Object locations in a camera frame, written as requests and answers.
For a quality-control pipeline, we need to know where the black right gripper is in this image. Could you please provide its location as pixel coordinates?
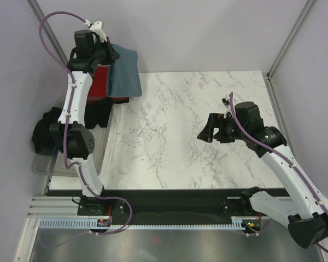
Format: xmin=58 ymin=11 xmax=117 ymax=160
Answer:
xmin=197 ymin=112 xmax=248 ymax=143

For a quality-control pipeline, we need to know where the blue-grey t-shirt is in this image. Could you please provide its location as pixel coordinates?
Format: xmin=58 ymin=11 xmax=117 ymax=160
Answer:
xmin=107 ymin=44 xmax=142 ymax=98

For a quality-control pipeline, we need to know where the black t-shirt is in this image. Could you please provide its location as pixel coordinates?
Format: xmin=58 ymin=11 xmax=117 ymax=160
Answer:
xmin=32 ymin=98 xmax=114 ymax=155

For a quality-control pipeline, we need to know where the clear plastic bin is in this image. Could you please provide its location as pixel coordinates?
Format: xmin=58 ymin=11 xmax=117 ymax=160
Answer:
xmin=32 ymin=98 xmax=108 ymax=177

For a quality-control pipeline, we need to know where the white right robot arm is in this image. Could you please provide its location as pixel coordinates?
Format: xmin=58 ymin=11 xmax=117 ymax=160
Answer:
xmin=197 ymin=99 xmax=328 ymax=248

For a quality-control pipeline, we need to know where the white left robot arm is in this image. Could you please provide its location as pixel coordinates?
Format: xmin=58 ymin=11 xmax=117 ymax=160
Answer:
xmin=49 ymin=28 xmax=120 ymax=215

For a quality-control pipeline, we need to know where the folded red t-shirt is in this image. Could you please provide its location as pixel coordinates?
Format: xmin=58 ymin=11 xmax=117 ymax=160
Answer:
xmin=86 ymin=66 xmax=130 ymax=104

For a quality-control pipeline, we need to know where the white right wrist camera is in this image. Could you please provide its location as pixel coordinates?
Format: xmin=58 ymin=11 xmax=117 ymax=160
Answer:
xmin=221 ymin=94 xmax=232 ymax=115

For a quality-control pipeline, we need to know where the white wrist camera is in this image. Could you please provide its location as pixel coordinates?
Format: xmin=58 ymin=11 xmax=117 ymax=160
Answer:
xmin=84 ymin=20 xmax=107 ymax=43
xmin=221 ymin=94 xmax=232 ymax=115

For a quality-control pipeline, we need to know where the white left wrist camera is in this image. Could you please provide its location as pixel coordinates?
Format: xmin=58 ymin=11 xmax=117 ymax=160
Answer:
xmin=84 ymin=20 xmax=107 ymax=43

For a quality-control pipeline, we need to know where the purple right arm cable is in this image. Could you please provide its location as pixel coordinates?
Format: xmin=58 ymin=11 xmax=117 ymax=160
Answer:
xmin=229 ymin=92 xmax=328 ymax=257

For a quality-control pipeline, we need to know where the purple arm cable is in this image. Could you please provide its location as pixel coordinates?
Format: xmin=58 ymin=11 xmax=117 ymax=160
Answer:
xmin=229 ymin=92 xmax=328 ymax=257
xmin=39 ymin=11 xmax=104 ymax=200

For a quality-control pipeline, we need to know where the aluminium corner frame post left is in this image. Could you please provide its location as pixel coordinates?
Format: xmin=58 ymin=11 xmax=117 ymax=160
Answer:
xmin=26 ymin=0 xmax=67 ymax=64

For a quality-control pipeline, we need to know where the aluminium corner frame post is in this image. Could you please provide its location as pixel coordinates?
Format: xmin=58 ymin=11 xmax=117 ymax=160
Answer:
xmin=26 ymin=0 xmax=67 ymax=64
xmin=265 ymin=0 xmax=318 ymax=81

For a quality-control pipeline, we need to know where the white slotted cable duct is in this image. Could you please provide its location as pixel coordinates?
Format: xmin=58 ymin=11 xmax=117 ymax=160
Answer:
xmin=39 ymin=218 xmax=245 ymax=230

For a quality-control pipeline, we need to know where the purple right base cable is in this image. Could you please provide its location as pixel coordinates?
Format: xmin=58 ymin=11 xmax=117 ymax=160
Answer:
xmin=242 ymin=214 xmax=273 ymax=237

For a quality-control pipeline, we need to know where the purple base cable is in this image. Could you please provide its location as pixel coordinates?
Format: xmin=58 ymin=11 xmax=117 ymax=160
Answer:
xmin=39 ymin=199 xmax=135 ymax=249
xmin=242 ymin=214 xmax=273 ymax=237

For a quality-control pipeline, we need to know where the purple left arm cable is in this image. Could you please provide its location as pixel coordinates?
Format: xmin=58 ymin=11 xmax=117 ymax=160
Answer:
xmin=39 ymin=11 xmax=104 ymax=200

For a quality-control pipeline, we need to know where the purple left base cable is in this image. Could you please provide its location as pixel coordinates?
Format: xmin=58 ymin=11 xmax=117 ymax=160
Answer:
xmin=39 ymin=199 xmax=135 ymax=249

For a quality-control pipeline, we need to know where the aluminium corner frame post right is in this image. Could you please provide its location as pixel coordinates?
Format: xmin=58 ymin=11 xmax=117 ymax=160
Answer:
xmin=265 ymin=0 xmax=318 ymax=81

